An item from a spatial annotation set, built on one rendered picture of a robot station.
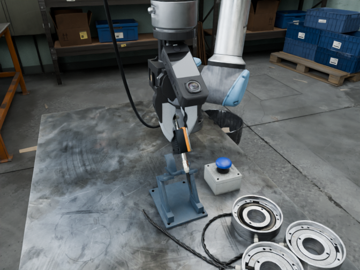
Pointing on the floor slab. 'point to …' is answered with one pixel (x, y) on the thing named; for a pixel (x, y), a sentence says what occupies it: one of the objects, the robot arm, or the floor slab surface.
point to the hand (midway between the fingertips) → (179, 135)
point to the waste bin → (221, 119)
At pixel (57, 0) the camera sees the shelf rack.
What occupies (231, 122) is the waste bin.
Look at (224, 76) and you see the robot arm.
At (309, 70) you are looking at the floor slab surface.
